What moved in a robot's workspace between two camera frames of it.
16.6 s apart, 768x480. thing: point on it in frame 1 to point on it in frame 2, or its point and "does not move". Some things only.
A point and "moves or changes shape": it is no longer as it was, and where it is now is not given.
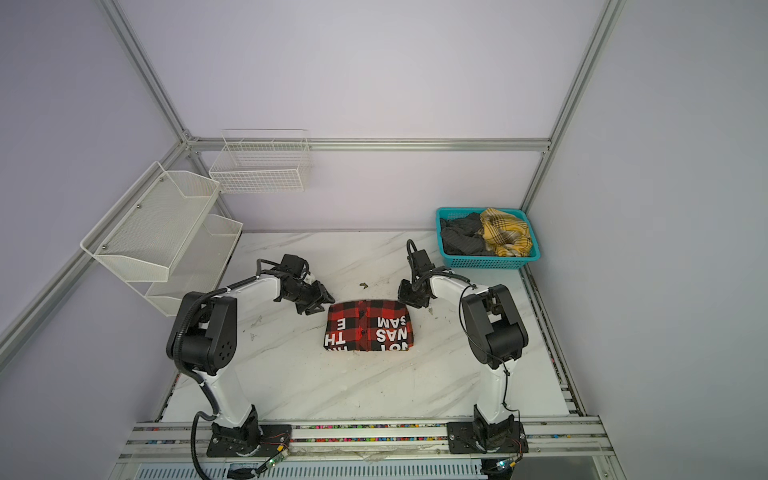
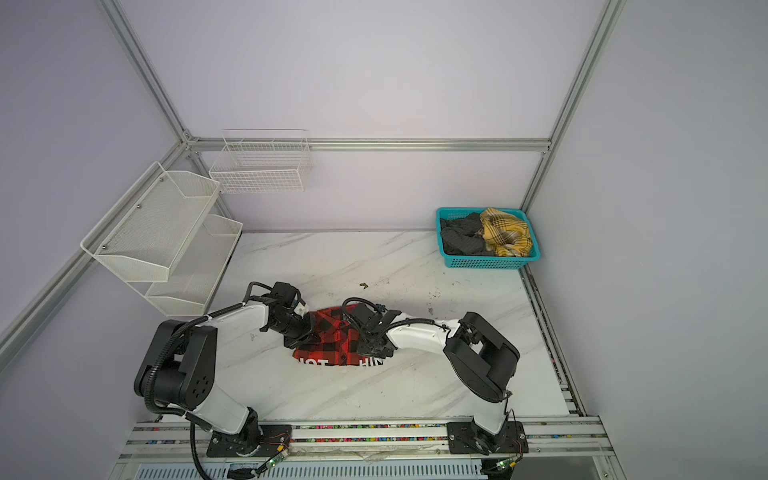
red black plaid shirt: (368, 325) moves or changes shape
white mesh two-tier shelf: (163, 238) does not move
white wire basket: (262, 161) does not move
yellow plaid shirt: (504, 234) does not move
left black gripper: (320, 295) to (307, 337)
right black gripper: (403, 295) to (361, 349)
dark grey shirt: (461, 235) does not move
